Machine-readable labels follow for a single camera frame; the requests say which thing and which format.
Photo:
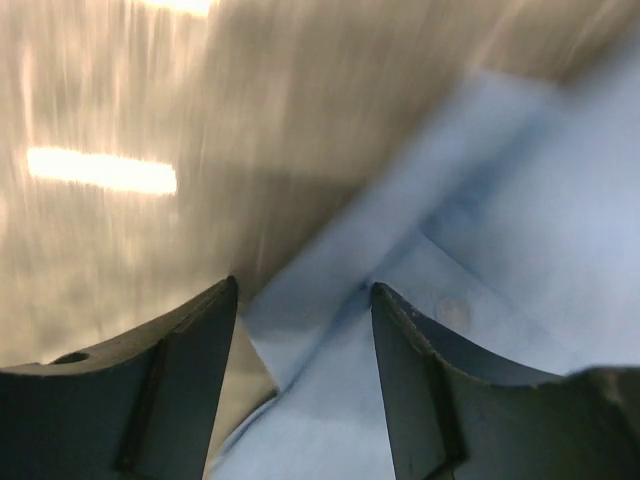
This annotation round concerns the light blue long sleeve shirt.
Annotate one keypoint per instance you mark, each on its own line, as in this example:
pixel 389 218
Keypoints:
pixel 512 218

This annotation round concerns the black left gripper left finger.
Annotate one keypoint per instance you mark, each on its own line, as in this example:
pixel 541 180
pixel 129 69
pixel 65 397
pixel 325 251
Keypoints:
pixel 141 405

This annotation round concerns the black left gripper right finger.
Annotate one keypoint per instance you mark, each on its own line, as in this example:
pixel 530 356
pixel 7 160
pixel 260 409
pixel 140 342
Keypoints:
pixel 455 410

